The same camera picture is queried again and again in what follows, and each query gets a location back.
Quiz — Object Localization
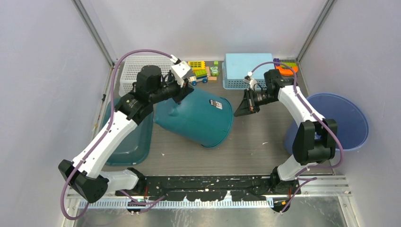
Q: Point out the orange purple toy blocks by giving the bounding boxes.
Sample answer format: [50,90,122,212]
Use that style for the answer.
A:
[273,58,299,77]

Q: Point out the teal transparent plastic tub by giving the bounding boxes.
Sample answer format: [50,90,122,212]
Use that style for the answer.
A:
[106,113,153,166]

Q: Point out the light blue perforated basket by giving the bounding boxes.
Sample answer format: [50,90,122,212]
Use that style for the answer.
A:
[222,53,273,90]

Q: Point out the white perforated plastic basket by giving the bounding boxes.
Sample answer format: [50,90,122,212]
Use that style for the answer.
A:
[119,55,173,97]

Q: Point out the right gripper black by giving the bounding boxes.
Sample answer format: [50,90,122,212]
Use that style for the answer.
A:
[234,88,277,117]

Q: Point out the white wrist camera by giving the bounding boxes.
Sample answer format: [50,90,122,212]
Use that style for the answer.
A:
[243,71,258,91]
[171,61,192,87]

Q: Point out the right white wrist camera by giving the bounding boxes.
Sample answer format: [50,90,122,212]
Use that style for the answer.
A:
[243,71,258,91]

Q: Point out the teal round bucket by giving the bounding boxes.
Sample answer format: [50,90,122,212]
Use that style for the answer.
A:
[154,87,234,148]

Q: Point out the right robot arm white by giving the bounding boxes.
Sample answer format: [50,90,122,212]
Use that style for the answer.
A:
[234,70,338,194]

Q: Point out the green monster toy block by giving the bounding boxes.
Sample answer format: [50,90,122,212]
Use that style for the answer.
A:
[209,61,219,77]

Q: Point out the white toy car blue wheels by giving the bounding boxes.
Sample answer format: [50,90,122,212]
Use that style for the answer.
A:
[189,69,209,86]

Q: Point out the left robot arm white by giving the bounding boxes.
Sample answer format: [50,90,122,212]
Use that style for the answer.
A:
[58,61,194,203]

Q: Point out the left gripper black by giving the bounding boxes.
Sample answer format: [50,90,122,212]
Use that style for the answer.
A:
[150,72,195,105]

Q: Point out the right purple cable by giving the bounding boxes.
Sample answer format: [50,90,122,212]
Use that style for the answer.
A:
[247,61,345,214]

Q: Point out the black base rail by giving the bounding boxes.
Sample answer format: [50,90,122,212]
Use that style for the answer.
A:
[126,175,300,201]

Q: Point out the blue round bucket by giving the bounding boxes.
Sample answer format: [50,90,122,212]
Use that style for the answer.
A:
[283,92,370,156]

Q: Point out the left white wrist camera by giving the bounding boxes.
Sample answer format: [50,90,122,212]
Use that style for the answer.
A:
[171,61,192,87]

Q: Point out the yellow toy block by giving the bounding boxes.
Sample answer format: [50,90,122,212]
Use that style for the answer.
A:
[188,61,206,71]

